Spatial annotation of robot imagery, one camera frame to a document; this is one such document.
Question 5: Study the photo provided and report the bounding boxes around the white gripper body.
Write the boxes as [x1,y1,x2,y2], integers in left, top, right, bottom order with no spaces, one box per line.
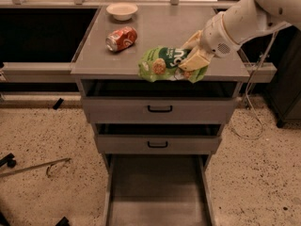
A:
[200,12,240,57]

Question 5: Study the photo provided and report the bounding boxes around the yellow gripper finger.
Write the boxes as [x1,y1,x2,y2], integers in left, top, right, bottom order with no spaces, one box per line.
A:
[182,30,203,50]
[179,46,214,72]

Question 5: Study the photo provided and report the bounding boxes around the green rice chip bag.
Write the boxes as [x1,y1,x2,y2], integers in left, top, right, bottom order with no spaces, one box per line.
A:
[138,46,208,83]

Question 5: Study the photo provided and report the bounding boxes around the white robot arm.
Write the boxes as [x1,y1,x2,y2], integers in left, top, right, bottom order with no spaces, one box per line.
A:
[179,0,301,72]

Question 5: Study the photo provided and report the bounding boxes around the grey drawer cabinet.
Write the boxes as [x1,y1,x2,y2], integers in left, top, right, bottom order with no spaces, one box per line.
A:
[71,5,248,165]

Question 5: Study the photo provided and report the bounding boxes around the top grey drawer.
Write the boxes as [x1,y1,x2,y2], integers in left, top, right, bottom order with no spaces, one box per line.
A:
[82,79,238,124]

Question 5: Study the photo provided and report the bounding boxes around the grey drawer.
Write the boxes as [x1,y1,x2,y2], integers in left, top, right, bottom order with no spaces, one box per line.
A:
[103,154,216,226]
[82,79,238,124]
[95,123,221,154]

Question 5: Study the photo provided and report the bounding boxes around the middle grey drawer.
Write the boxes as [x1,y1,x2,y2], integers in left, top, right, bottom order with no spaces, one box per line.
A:
[95,123,221,154]

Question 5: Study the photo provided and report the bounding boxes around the bottom grey drawer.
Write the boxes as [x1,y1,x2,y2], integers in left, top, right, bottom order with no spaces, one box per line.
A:
[103,154,216,226]

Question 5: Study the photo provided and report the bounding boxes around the orange soda can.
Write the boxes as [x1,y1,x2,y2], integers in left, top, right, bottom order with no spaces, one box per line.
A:
[105,26,137,52]

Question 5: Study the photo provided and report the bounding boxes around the white bowl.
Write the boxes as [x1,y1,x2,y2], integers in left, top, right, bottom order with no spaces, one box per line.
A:
[106,3,138,22]

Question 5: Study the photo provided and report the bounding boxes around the dark cabinet at right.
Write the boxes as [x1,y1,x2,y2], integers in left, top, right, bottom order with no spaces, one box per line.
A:
[265,30,301,128]

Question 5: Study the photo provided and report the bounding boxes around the metal rod on floor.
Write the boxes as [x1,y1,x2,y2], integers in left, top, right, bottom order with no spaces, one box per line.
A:
[0,157,71,178]

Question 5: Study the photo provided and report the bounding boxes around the black clamp on floor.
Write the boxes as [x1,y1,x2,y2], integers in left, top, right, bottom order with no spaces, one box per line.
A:
[0,153,17,169]

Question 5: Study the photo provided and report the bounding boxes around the white power cable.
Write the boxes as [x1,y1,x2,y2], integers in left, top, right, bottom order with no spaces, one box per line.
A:
[230,31,280,141]

